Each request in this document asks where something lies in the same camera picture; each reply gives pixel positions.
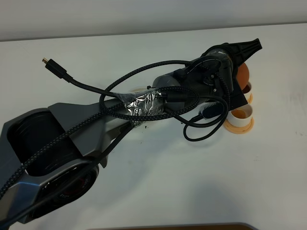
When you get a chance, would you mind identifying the orange cup coaster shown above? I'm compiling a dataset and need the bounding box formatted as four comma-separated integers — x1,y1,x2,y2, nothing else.
224,118,254,134
247,94,253,104

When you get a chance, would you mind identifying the near orange cup coaster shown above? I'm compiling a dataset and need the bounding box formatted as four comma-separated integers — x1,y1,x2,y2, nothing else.
224,118,254,134

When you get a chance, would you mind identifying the white teacup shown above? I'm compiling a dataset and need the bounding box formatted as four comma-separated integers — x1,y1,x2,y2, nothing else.
242,82,252,100
227,104,253,127

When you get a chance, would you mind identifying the brown clay teapot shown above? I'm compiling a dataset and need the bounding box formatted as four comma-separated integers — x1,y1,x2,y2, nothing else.
236,63,249,90

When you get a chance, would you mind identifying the loose black plug cable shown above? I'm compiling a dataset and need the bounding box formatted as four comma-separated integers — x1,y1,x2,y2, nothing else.
42,57,120,96

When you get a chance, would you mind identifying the far orange cup coaster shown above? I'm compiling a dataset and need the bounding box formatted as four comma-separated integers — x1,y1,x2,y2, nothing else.
247,94,253,104

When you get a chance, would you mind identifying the beige round teapot coaster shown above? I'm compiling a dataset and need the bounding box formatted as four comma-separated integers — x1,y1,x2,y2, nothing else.
130,88,148,93

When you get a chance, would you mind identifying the near white teacup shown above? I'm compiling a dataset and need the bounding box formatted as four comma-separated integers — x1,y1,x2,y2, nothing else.
227,104,253,127

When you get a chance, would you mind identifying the far white teacup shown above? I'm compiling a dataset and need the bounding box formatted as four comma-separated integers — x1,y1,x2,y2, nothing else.
242,82,252,100

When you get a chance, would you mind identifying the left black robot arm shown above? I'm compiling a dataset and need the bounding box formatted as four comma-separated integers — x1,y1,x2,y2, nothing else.
0,39,262,228

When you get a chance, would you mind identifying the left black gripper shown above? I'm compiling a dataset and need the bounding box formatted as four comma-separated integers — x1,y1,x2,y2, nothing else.
225,38,262,72

